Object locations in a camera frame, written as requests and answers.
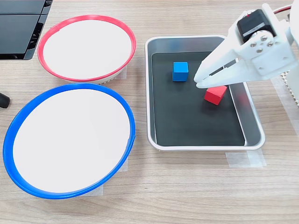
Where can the red-rimmed white dish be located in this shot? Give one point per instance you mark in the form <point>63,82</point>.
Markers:
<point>86,49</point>

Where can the white perforated anti-slip mat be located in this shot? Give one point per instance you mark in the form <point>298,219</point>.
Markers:
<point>285,79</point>

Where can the black electronic device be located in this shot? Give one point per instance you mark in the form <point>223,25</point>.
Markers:
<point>16,32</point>

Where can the black tray liner mat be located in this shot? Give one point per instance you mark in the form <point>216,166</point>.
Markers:
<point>187,121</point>

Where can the blue cube block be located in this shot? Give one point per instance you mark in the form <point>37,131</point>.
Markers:
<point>180,72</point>

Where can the blue-rimmed white dish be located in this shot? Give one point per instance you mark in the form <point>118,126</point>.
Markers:
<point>70,140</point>

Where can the small black rounded object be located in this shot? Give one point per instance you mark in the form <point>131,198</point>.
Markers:
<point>4,100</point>

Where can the red cube block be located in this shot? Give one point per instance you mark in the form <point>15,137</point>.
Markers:
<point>215,95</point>

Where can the clear tape strip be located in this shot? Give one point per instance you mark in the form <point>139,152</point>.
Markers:
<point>124,72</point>
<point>124,164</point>
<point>245,159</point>
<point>95,191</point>

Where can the silver metal tray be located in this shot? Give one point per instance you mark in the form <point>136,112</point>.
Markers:
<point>253,121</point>

